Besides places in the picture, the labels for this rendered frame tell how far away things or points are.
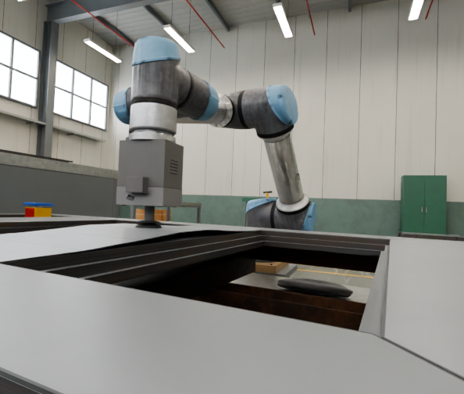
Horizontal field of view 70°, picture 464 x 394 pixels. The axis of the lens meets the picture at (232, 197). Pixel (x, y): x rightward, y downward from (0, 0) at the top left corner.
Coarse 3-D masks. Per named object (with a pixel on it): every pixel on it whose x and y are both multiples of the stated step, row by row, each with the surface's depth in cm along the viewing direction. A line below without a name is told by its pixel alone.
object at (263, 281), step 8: (240, 280) 99; (248, 280) 100; (256, 280) 100; (264, 280) 100; (272, 280) 101; (272, 288) 90; (280, 288) 90; (352, 288) 94; (360, 288) 94; (368, 288) 95; (328, 296) 84; (352, 296) 85; (360, 296) 85
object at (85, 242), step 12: (12, 240) 37; (24, 240) 38; (36, 240) 38; (48, 240) 38; (60, 240) 38; (72, 240) 38; (84, 240) 38; (96, 240) 38; (108, 240) 39; (120, 240) 39; (132, 240) 39
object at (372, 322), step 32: (0, 224) 67; (32, 224) 73; (64, 224) 80; (160, 224) 88; (64, 256) 30; (96, 256) 33; (128, 256) 37; (160, 256) 41; (192, 256) 47; (384, 256) 46; (384, 288) 27; (0, 384) 9
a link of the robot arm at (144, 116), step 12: (132, 108) 52; (144, 108) 51; (156, 108) 51; (168, 108) 52; (132, 120) 52; (144, 120) 51; (156, 120) 51; (168, 120) 52; (156, 132) 51; (168, 132) 53
